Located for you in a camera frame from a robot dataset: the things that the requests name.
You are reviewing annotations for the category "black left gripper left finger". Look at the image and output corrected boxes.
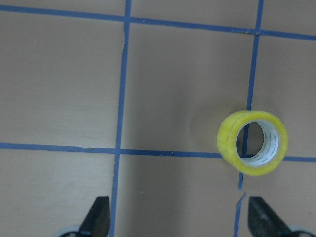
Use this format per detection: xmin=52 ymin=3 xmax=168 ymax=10
xmin=78 ymin=196 xmax=110 ymax=237

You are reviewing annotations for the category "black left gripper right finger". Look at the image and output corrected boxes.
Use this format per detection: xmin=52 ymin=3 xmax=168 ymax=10
xmin=247 ymin=196 xmax=292 ymax=237

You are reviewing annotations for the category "yellow tape roll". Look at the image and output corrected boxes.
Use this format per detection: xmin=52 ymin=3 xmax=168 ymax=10
xmin=217 ymin=110 xmax=288 ymax=176

